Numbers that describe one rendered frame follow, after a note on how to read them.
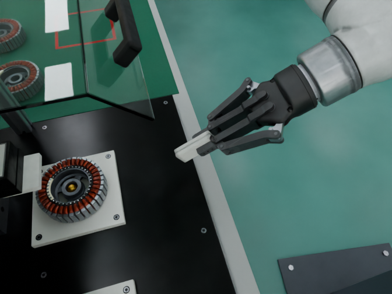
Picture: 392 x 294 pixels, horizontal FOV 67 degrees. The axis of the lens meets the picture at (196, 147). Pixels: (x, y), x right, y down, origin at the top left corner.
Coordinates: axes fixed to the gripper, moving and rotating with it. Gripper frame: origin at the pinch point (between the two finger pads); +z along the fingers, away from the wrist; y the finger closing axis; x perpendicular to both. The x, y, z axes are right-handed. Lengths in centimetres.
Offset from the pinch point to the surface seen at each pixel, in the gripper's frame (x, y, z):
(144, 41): -6.6, 43.4, 6.8
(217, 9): -105, 168, -13
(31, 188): 15.8, -3.0, 20.0
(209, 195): -8.7, -5.2, 3.8
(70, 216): 8.6, -5.5, 20.5
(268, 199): -93, 18, 8
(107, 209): 3.3, -4.5, 17.8
